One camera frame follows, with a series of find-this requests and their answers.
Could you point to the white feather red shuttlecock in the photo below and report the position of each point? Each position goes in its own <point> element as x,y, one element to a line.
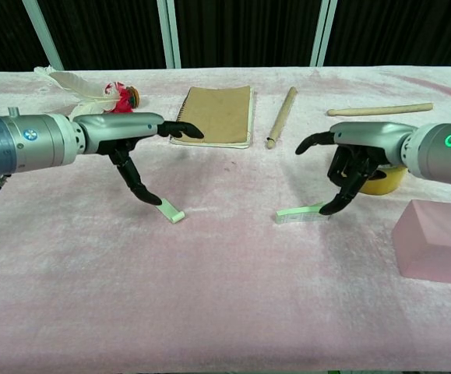
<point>73,83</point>

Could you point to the pink translucent block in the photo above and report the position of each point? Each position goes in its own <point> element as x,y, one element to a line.
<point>433,245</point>

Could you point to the yellow tape roll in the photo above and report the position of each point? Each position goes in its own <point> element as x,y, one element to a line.
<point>385,183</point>

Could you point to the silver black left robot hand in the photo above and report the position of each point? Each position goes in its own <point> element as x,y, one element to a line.
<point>116,130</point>

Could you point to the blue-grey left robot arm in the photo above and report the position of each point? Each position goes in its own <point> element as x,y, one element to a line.
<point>22,144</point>

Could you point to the pink velvet tablecloth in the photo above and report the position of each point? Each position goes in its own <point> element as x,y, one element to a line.
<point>209,280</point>

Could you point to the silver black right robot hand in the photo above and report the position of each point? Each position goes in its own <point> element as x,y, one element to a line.
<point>369,136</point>

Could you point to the slim wooden stick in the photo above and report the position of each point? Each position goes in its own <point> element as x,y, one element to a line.
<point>381,109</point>

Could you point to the brown spiral notebook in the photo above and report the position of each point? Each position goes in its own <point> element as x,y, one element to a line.
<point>217,113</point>

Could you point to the white partition post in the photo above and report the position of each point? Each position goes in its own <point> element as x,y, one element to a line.
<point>168,35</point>
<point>323,33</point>
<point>44,35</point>

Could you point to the small white green stick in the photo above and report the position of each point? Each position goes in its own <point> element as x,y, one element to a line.
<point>299,215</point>

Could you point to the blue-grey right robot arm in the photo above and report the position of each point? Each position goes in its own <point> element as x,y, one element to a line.
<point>443,154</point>

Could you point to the pale green eraser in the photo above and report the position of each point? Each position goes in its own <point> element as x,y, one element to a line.
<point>171,212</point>

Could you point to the tapered wooden stick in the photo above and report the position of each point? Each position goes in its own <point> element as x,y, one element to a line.
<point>281,117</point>

